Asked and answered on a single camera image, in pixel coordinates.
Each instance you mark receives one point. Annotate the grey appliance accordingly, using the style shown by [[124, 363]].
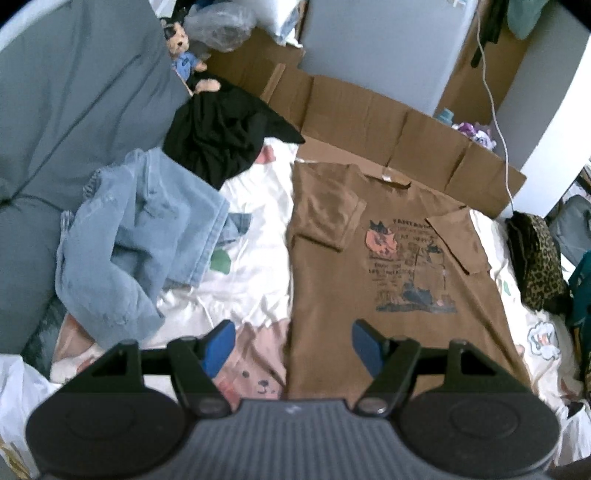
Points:
[[383, 46]]

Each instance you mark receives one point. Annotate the blue bottle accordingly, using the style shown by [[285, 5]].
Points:
[[445, 115]]

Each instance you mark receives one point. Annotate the grey cushion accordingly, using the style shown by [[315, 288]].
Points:
[[69, 115]]

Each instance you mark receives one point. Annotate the purple white packet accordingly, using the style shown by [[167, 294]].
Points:
[[480, 136]]

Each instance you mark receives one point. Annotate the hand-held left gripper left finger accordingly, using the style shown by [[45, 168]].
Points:
[[220, 348]]

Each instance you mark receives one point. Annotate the white pillow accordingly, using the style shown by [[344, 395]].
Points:
[[277, 18]]

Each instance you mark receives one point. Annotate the teal printed cloth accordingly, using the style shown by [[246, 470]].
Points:
[[581, 300]]

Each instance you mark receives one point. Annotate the flattened cardboard box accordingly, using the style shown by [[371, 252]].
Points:
[[369, 110]]

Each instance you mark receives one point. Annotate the white bear print blanket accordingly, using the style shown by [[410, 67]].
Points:
[[258, 286]]

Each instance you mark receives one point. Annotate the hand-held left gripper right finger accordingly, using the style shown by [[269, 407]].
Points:
[[367, 346]]

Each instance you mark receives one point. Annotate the leopard print cloth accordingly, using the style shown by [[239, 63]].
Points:
[[538, 263]]

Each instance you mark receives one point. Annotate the brown printed t-shirt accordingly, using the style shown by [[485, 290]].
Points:
[[332, 277]]

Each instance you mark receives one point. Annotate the black hanging garment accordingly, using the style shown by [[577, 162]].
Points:
[[494, 23]]

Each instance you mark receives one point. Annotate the teal hanging towel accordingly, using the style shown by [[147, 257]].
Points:
[[526, 18]]

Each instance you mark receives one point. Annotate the light blue jeans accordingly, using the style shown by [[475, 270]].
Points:
[[138, 230]]

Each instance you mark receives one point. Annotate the clear plastic bag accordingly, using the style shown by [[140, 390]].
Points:
[[221, 23]]

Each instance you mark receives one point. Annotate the teddy bear in blue uniform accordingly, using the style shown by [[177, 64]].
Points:
[[187, 60]]

